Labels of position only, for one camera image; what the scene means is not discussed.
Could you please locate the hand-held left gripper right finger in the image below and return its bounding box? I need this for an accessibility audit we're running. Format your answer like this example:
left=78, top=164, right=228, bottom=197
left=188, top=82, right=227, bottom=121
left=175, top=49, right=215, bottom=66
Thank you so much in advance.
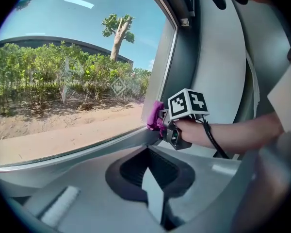
left=147, top=145, right=248, bottom=231

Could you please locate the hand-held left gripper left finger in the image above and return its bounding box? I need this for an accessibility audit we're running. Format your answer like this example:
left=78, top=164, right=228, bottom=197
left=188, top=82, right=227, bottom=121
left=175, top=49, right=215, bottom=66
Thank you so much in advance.
left=23, top=145, right=166, bottom=233

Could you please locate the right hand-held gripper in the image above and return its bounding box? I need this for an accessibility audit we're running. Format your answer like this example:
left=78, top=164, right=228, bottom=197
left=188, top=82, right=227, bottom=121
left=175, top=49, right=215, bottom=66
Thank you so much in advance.
left=157, top=88, right=210, bottom=151

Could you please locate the purple cloth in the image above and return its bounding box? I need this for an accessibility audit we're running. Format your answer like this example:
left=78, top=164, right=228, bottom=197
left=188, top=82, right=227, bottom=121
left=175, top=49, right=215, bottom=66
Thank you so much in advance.
left=146, top=100, right=167, bottom=137

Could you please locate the clear window glass pane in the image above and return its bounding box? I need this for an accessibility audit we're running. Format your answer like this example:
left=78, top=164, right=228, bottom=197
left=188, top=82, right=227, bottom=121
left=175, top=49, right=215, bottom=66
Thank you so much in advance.
left=0, top=0, right=178, bottom=167

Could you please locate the person's right forearm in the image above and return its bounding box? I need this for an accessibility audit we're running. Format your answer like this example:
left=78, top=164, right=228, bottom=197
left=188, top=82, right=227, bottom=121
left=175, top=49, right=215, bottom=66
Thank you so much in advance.
left=210, top=112, right=285, bottom=153

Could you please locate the person's right hand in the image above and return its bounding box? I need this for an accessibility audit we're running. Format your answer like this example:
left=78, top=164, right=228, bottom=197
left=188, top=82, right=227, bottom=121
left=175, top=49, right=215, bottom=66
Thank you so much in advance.
left=174, top=116, right=216, bottom=149

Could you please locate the white window sill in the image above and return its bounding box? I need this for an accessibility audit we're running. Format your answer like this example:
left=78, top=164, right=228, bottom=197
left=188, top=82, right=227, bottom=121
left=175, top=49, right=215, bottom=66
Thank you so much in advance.
left=0, top=154, right=127, bottom=199

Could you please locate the pollarded tree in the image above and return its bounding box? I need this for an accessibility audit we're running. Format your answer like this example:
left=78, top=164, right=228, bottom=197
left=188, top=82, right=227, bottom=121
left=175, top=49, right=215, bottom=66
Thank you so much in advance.
left=101, top=13, right=136, bottom=62

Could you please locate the peeling white protective film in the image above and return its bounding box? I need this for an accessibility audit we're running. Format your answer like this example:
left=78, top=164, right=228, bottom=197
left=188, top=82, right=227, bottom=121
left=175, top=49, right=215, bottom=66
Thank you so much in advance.
left=246, top=54, right=260, bottom=111

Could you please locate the dark grey building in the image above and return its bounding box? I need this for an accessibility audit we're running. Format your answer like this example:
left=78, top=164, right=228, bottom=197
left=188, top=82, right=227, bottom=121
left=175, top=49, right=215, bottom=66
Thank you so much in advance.
left=0, top=35, right=134, bottom=67

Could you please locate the tall leafy tree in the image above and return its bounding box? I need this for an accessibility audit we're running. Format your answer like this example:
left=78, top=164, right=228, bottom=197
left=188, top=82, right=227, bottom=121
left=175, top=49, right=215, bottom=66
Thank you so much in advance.
left=14, top=0, right=35, bottom=11

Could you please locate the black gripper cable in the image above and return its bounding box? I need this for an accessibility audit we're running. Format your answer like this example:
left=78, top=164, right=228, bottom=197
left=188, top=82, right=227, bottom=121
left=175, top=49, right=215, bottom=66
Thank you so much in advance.
left=195, top=114, right=230, bottom=160

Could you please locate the black window frame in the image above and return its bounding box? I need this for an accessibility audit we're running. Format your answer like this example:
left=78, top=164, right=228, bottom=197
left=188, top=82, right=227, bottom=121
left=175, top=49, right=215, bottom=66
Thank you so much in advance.
left=0, top=0, right=202, bottom=199

